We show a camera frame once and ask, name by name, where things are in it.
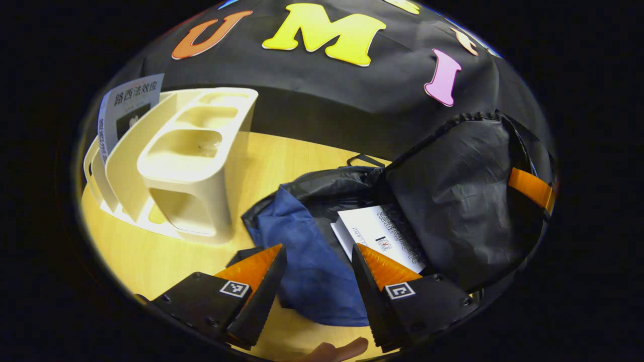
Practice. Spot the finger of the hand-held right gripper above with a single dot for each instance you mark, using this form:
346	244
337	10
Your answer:
531	188

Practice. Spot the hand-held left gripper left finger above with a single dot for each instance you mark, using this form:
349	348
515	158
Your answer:
261	306

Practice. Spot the blue schoolbag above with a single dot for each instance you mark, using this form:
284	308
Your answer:
453	201

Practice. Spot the black backdrop cloth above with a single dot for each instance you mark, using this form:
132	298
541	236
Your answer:
327	100

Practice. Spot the white book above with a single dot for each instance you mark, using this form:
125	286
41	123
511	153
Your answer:
377	231

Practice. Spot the cream plastic bookshelf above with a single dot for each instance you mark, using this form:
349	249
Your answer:
191	171

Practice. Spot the blue-grey book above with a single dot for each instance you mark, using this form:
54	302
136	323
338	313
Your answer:
136	95

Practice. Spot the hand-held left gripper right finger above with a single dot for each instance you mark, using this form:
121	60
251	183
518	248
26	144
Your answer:
370	301

